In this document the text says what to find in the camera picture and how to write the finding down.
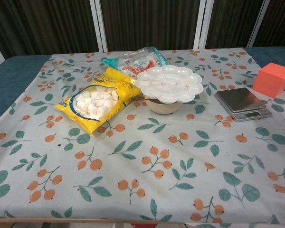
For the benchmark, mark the yellow marshmallow bag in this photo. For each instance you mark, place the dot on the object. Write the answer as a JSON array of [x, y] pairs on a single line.
[[90, 123]]

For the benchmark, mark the teal clear snack bag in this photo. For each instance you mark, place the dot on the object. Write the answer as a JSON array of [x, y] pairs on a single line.
[[142, 59]]

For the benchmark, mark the white flower-shaped palette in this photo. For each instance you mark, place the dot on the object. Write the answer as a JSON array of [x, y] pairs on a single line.
[[168, 83]]

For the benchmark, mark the silver digital scale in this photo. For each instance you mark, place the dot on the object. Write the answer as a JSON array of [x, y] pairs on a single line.
[[240, 99]]

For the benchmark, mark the floral print tablecloth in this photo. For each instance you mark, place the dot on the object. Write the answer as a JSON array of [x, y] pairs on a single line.
[[156, 178]]

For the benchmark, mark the beige round bowl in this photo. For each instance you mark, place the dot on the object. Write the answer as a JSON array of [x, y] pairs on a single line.
[[164, 108]]

